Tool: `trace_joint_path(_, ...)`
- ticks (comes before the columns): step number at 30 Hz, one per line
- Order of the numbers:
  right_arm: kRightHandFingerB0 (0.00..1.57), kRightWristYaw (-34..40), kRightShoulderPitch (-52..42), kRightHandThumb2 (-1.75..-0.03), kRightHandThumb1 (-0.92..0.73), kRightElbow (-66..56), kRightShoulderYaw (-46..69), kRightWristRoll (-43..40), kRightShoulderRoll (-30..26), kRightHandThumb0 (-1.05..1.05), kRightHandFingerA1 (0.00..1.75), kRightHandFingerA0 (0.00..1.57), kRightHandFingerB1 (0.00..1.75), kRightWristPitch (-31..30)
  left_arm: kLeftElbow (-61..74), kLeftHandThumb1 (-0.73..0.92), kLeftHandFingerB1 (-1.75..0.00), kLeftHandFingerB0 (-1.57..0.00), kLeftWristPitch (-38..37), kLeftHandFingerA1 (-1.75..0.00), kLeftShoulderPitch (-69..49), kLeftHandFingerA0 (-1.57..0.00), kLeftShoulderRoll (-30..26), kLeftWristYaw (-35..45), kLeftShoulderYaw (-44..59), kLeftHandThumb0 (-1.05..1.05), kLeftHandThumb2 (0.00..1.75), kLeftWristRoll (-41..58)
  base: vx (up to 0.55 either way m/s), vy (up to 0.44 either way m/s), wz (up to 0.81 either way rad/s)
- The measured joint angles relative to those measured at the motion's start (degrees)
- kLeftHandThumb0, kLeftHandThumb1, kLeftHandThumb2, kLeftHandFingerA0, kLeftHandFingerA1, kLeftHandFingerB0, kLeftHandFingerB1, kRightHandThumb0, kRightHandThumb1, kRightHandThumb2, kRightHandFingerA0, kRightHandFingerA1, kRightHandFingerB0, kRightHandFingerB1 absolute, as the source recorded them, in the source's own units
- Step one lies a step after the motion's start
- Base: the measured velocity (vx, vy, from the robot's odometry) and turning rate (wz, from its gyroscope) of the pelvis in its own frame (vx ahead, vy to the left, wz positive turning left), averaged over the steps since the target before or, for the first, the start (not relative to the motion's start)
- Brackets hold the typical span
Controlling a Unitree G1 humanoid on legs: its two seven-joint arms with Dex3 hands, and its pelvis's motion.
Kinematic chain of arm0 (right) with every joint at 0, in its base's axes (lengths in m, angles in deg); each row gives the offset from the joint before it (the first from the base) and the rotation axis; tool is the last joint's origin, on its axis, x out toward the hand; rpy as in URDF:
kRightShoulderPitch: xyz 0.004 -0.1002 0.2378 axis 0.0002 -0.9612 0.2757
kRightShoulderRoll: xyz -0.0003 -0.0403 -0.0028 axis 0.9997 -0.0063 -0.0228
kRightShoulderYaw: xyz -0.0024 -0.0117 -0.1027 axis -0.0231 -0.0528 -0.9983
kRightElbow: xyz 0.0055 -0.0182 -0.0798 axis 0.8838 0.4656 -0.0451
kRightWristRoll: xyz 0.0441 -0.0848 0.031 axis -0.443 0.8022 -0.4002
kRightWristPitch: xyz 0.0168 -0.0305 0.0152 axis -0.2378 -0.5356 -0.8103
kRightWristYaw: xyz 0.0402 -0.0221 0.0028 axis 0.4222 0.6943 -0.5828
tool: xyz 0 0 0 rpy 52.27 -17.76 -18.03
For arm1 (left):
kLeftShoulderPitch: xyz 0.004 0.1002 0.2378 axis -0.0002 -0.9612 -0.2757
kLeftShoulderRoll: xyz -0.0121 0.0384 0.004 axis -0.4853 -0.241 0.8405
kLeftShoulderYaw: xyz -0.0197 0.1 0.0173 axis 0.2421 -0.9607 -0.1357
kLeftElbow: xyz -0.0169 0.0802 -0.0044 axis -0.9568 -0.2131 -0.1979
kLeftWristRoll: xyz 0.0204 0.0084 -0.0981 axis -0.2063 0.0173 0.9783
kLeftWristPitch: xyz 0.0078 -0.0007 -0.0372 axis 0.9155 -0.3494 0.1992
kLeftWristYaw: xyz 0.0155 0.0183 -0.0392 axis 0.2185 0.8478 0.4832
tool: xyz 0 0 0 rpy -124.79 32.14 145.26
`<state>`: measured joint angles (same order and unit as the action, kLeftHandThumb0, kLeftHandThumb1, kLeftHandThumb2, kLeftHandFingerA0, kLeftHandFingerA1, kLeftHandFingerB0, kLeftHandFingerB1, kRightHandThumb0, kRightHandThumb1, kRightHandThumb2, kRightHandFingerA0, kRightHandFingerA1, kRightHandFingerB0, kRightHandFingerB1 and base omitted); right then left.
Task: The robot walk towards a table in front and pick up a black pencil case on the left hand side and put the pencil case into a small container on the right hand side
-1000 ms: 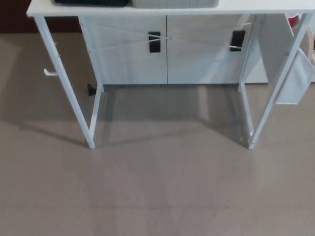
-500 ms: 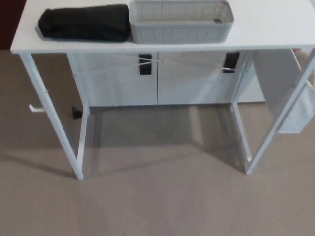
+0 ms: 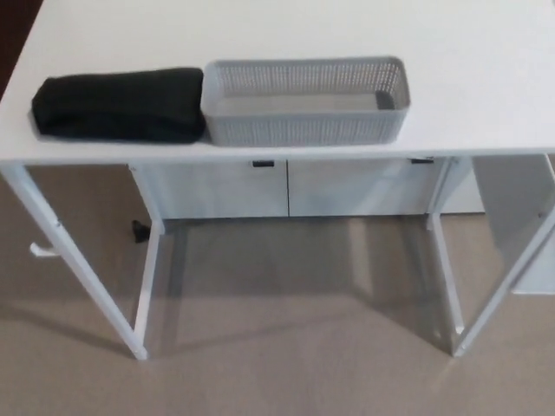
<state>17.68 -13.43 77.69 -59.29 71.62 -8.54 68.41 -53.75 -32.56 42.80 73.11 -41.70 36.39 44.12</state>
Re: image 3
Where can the black cloth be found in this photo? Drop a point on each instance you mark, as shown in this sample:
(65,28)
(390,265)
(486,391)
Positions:
(117,106)

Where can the white cabinet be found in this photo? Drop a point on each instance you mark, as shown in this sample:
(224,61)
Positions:
(217,190)

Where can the grey perforated plastic basket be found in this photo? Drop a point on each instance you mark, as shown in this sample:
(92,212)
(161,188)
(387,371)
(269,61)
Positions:
(303,125)

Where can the white metal frame table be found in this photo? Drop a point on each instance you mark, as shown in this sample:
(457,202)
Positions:
(455,86)

